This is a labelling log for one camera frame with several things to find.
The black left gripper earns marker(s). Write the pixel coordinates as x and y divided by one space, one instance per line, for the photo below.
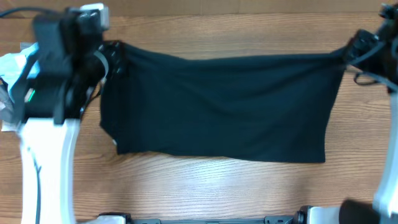
116 48

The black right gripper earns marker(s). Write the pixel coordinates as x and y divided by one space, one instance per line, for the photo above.
358 47

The black t-shirt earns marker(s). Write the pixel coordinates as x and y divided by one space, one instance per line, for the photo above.
269 108

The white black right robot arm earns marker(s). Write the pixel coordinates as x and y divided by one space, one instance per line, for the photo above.
375 55

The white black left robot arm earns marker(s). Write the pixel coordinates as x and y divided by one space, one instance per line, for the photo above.
47 151

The cardboard back panel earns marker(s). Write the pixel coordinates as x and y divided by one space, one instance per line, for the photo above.
208 7

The light blue printed t-shirt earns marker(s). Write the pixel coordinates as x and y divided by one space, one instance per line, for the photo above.
12 65

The grey folded t-shirt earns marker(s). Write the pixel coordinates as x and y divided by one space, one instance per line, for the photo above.
11 110

